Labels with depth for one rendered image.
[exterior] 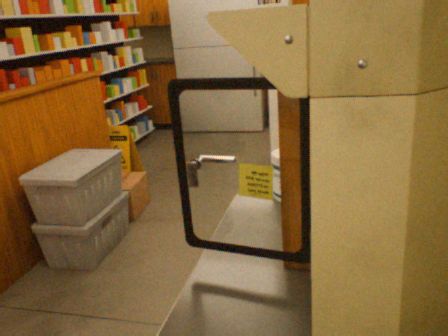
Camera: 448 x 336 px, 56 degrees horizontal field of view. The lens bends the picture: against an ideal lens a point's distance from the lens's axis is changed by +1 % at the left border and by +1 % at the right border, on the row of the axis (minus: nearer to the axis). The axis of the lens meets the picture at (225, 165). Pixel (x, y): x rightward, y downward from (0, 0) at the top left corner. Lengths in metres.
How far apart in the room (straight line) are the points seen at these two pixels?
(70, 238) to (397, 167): 2.52
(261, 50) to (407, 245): 0.29
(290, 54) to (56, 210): 2.48
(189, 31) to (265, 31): 5.20
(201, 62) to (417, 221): 5.22
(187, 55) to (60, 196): 3.39
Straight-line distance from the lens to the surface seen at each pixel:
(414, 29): 0.49
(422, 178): 0.54
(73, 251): 2.94
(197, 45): 5.67
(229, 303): 0.93
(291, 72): 0.49
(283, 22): 0.49
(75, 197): 2.72
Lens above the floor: 1.51
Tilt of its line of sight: 20 degrees down
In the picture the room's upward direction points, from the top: 5 degrees counter-clockwise
